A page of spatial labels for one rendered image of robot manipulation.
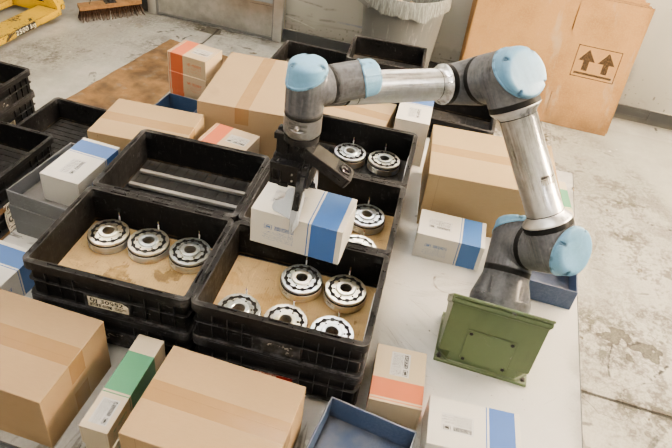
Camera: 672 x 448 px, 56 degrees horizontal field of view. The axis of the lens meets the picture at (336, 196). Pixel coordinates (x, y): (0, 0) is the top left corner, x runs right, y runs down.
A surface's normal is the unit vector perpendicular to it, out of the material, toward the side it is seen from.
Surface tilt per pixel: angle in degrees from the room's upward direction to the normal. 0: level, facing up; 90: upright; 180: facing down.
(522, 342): 90
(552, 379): 0
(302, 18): 90
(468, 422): 0
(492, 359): 90
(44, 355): 0
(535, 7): 82
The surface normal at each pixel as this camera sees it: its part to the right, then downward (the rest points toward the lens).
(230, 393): 0.11, -0.79
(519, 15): -0.25, 0.43
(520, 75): 0.41, -0.11
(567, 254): 0.52, 0.13
